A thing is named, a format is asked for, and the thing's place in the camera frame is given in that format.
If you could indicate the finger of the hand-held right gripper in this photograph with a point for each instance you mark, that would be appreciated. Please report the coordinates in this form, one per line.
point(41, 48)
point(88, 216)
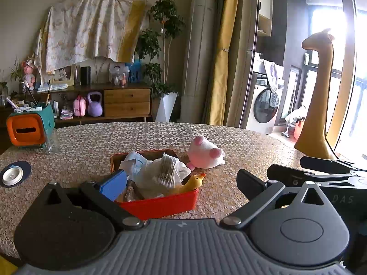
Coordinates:
point(326, 164)
point(298, 174)

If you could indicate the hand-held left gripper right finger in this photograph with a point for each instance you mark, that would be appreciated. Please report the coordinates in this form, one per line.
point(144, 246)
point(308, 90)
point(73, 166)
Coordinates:
point(251, 182)

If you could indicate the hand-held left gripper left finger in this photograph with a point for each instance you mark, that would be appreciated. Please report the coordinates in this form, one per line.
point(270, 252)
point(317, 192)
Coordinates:
point(113, 184)

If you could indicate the brown scrunchie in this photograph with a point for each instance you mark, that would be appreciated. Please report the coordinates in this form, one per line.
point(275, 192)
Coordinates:
point(133, 192)

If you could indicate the blue printed face mask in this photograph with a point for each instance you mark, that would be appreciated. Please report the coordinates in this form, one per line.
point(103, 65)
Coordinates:
point(137, 160)

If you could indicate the white cloth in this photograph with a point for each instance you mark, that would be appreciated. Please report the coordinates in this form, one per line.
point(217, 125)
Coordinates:
point(160, 172)

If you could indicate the red rectangular box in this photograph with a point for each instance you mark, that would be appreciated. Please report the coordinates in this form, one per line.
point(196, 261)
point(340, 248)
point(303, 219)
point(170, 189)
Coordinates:
point(163, 206)

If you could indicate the yellow rubber duck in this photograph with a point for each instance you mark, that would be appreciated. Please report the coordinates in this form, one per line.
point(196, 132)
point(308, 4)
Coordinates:
point(192, 184)

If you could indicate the red bucket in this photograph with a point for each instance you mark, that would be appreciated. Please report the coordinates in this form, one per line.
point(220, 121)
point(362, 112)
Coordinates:
point(298, 129)

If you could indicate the patterned gold tablecloth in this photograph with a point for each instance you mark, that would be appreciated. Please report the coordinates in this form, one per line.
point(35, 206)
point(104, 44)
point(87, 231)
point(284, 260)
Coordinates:
point(100, 137)

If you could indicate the pink and white plush toy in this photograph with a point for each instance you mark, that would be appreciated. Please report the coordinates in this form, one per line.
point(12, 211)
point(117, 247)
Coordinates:
point(205, 156)

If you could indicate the white mop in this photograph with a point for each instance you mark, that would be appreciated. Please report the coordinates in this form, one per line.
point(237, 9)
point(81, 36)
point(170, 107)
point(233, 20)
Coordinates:
point(288, 120)

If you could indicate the yellow giraffe-shaped chair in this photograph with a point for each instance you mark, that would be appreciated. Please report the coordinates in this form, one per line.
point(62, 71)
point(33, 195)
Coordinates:
point(316, 106)

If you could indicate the white plastic sack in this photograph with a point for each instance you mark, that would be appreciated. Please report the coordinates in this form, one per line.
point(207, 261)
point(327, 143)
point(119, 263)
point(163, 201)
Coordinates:
point(296, 113)

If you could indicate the white washing machine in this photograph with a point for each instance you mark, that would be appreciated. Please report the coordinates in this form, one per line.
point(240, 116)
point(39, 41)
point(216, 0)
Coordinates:
point(263, 111)

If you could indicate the clear drinking glass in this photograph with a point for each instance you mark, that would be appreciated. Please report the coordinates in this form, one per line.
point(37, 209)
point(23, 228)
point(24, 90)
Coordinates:
point(53, 143)

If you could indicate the purple kettlebell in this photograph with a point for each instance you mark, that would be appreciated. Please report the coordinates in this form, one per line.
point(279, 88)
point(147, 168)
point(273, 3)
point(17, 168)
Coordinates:
point(95, 107)

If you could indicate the wooden sideboard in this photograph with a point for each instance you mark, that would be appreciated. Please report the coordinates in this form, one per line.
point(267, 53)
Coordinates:
point(126, 103)

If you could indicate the pink toy suitcase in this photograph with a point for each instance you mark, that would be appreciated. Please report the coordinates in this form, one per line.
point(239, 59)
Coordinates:
point(79, 107)

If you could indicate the stack of pink booklets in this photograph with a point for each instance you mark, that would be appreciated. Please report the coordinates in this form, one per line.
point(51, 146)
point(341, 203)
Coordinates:
point(67, 114)

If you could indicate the white dish on coaster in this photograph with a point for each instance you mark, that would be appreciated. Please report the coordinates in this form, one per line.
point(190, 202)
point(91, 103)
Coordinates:
point(26, 172)

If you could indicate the white angular planter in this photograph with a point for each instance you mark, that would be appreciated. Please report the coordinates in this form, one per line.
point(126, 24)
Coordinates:
point(166, 107)

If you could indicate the small white dish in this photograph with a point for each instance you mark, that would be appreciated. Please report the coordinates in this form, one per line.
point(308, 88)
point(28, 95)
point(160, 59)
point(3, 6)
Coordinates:
point(12, 176)

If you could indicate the orange and teal tissue box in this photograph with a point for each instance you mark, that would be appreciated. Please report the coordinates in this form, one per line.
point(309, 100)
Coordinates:
point(27, 130)

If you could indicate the purple cloth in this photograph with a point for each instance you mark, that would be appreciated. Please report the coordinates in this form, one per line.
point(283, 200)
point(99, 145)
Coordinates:
point(272, 73)

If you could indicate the clear toy display box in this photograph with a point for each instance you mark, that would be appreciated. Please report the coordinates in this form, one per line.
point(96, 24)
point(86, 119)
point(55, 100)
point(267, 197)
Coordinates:
point(119, 74)

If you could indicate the black cylindrical speaker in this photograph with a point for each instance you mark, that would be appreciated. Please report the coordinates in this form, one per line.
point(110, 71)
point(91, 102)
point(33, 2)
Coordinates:
point(85, 76)

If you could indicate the white keyboard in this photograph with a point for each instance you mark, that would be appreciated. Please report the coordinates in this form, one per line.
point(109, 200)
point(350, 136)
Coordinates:
point(53, 87)

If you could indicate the blue box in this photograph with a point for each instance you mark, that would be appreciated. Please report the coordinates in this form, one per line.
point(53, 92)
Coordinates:
point(135, 71)

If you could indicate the yellow curtain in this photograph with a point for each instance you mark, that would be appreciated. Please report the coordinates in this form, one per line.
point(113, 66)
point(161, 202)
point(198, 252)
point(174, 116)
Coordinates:
point(225, 48)

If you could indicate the pink doll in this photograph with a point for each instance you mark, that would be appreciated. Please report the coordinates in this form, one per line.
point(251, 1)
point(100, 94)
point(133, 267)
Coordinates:
point(30, 73)

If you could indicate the white standing air conditioner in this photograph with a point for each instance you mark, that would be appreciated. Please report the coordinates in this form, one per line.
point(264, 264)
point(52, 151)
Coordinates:
point(199, 51)

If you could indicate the small potted plant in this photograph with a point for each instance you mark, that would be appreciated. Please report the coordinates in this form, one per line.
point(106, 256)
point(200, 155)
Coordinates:
point(18, 74)

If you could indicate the yellow cloth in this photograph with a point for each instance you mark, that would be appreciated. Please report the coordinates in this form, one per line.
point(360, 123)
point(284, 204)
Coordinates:
point(133, 31)

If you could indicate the floral printed cloth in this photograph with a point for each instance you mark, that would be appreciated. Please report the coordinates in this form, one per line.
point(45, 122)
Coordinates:
point(83, 25)

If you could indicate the green potted tree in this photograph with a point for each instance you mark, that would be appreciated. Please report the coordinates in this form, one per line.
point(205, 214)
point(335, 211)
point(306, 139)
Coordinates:
point(163, 28)

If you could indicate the photo frame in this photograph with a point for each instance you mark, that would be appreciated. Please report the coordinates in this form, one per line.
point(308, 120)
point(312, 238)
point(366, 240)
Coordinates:
point(63, 74)

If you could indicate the white wall cabinet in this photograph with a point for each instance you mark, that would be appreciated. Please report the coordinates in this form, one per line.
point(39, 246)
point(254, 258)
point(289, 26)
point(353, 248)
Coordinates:
point(265, 5)

